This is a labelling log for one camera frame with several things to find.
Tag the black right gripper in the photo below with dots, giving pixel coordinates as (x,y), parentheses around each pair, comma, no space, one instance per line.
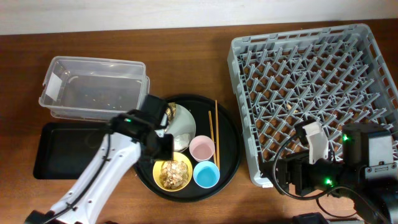
(300,163)

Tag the pink plastic cup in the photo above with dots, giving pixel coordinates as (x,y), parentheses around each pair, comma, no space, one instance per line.
(202,148)

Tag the light blue plastic cup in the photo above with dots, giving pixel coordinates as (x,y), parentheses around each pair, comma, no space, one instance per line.
(206,174)

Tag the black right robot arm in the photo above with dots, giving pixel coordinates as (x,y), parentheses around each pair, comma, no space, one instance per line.
(367,175)

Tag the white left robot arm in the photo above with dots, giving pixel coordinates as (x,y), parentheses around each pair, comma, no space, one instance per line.
(85,200)

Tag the grey dishwasher rack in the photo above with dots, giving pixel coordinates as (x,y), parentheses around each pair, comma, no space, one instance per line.
(335,75)

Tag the gold foil wrapper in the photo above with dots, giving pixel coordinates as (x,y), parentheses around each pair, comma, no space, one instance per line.
(171,112)

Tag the grey round plate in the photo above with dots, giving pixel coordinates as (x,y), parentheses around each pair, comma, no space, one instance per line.
(182,128)

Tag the black object bottom edge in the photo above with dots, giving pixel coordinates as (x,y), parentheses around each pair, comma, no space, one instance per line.
(309,218)

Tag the food scraps in bowl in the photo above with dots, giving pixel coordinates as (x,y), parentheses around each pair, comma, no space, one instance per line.
(174,174)

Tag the yellow bowl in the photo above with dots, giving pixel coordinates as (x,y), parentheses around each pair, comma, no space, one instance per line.
(177,156)

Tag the clear plastic storage bin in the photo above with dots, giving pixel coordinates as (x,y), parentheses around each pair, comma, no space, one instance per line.
(93,89)

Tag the round black serving tray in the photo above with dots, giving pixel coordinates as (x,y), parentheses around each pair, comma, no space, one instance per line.
(231,145)

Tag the left wooden chopstick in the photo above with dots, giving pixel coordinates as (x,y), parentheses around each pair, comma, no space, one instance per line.
(212,136)

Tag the wooden chopstick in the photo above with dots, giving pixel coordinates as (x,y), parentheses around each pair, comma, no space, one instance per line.
(212,136)
(217,135)

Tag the right wooden chopstick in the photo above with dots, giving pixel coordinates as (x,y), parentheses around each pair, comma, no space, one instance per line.
(217,135)

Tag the black rectangular tray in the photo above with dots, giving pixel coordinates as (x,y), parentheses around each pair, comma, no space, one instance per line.
(66,149)

